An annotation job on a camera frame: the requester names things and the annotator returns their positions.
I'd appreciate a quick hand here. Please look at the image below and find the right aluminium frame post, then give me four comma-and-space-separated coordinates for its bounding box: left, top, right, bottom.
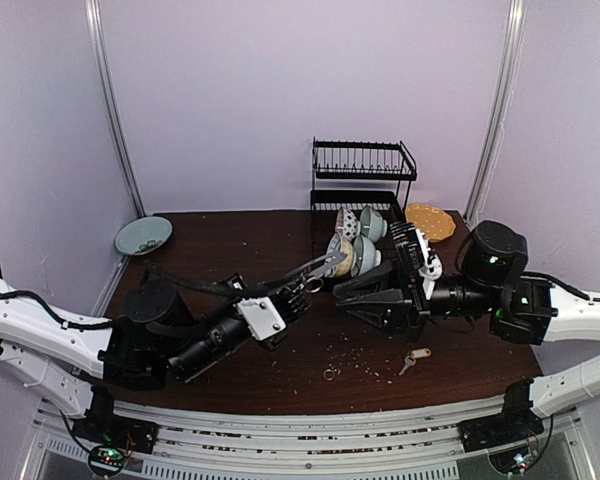
463, 0, 527, 227

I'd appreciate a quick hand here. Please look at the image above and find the pale green bowl rear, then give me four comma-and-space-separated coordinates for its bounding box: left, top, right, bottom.
359, 205, 388, 242

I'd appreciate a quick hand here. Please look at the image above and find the key with yellow tag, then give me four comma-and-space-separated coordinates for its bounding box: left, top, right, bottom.
398, 348, 431, 376

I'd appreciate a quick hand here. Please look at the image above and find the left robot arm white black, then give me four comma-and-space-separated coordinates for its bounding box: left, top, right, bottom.
0, 255, 335, 444

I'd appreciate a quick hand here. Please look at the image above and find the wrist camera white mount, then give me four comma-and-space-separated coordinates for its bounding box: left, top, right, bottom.
415, 229, 443, 281
237, 297, 286, 341

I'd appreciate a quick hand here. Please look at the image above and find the black wire dish rack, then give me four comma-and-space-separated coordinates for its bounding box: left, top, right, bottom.
309, 138, 418, 257

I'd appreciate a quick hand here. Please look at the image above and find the left aluminium frame post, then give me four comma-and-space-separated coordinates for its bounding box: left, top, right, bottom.
83, 0, 147, 218

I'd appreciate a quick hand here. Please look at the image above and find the beige blue patterned bowl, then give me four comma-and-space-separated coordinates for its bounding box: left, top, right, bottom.
325, 233, 354, 278

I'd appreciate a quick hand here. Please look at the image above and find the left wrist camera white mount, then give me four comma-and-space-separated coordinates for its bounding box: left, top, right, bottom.
237, 297, 286, 341

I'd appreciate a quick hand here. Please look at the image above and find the pale green bowl front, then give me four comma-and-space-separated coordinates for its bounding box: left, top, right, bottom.
350, 235, 382, 277

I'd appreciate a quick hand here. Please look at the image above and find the pale green bowl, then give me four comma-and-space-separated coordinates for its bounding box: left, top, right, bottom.
350, 235, 382, 277
359, 205, 388, 242

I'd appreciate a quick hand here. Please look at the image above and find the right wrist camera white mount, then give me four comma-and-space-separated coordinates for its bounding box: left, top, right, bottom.
415, 229, 443, 281

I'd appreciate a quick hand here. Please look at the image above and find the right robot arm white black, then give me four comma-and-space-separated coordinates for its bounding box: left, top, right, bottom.
333, 221, 600, 442

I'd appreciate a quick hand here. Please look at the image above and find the small metal keyring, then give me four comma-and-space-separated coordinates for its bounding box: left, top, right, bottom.
323, 369, 337, 381

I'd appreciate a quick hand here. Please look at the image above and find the yellow dotted plate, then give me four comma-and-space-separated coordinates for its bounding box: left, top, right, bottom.
405, 204, 456, 243

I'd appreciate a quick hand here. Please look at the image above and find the black braided cable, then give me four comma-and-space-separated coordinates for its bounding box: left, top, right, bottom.
0, 263, 281, 331

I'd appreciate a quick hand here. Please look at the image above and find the aluminium frame post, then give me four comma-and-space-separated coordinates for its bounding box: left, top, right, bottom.
83, 0, 147, 218
463, 0, 527, 227

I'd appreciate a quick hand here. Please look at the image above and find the aluminium front rail base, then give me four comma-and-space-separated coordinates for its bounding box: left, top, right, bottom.
19, 397, 596, 479

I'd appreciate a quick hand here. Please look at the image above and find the light blue floral plate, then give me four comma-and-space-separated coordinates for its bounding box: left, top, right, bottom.
114, 216, 173, 256

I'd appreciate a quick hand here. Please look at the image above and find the white blue patterned bowl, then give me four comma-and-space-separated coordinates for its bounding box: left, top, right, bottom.
334, 207, 360, 241

